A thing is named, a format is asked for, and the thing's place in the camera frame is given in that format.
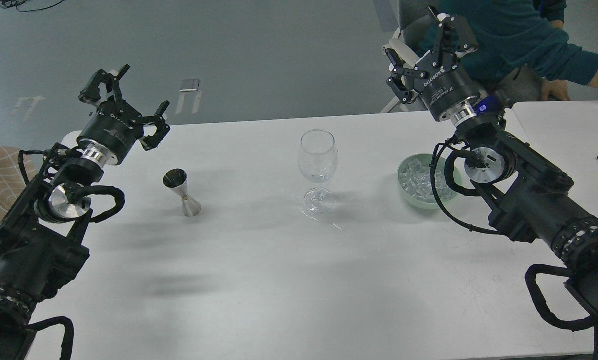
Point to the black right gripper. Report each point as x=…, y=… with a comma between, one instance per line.
x=437, y=79

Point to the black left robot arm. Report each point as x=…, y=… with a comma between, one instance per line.
x=41, y=235

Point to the person in teal sweater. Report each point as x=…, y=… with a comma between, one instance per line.
x=523, y=48

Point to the white office chair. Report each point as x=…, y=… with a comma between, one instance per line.
x=413, y=22

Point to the clear wine glass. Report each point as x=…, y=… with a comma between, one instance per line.
x=317, y=162

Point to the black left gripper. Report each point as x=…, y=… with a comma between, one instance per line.
x=116, y=127

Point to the green bowl of ice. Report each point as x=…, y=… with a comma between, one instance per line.
x=414, y=180

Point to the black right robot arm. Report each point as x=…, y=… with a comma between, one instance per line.
x=527, y=194

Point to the steel double jigger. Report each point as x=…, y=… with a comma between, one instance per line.
x=176, y=181

